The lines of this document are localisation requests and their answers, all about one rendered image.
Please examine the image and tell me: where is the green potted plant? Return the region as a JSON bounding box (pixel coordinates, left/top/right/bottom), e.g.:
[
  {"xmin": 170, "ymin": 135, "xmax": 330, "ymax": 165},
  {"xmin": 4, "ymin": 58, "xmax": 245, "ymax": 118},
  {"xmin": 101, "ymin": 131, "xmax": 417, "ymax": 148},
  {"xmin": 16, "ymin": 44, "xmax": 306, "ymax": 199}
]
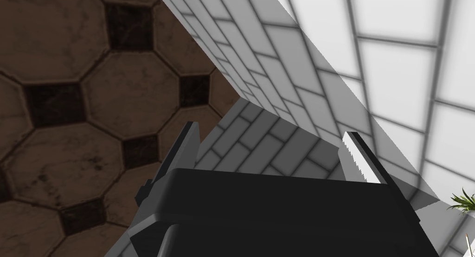
[{"xmin": 449, "ymin": 187, "xmax": 475, "ymax": 215}]

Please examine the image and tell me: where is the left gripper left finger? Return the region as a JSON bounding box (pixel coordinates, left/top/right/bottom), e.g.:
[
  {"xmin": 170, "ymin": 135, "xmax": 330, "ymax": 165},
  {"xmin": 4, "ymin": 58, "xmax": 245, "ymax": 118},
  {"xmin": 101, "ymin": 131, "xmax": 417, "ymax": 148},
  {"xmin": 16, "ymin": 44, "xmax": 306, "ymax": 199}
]
[{"xmin": 153, "ymin": 121, "xmax": 201, "ymax": 183}]

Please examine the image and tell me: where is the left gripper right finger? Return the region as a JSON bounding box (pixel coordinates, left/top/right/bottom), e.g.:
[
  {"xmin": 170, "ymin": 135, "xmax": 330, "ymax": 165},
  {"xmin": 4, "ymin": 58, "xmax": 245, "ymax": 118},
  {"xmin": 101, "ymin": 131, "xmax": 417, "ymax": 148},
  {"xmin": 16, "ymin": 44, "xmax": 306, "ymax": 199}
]
[{"xmin": 338, "ymin": 131, "xmax": 398, "ymax": 186}]

